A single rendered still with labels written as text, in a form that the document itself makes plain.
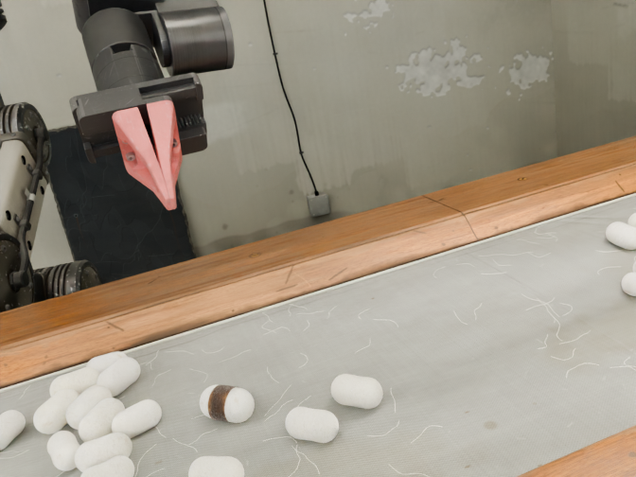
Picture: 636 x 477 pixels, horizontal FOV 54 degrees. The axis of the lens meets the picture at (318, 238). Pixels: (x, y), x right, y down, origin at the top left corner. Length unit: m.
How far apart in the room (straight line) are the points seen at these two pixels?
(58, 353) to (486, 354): 0.34
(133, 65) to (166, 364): 0.24
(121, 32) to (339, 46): 1.99
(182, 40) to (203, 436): 0.34
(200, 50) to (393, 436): 0.37
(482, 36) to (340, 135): 0.71
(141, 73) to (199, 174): 1.95
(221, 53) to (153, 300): 0.23
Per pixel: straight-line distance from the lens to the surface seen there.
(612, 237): 0.60
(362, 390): 0.40
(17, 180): 0.96
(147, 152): 0.49
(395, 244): 0.61
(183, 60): 0.59
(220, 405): 0.41
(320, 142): 2.54
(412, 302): 0.53
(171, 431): 0.44
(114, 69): 0.55
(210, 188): 2.50
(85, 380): 0.50
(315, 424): 0.38
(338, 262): 0.59
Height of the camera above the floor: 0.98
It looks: 20 degrees down
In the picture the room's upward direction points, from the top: 10 degrees counter-clockwise
